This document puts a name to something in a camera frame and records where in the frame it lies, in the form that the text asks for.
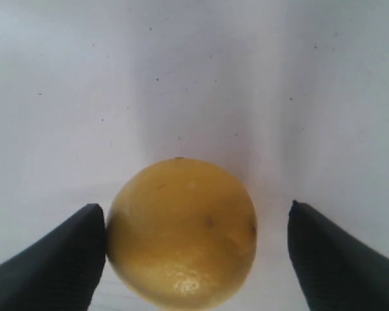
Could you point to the yellow lemon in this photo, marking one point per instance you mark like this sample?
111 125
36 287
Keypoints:
182 233

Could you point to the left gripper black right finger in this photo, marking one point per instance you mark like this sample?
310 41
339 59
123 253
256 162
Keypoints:
335 270

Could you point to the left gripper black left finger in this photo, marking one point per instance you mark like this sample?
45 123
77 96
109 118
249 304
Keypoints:
61 270

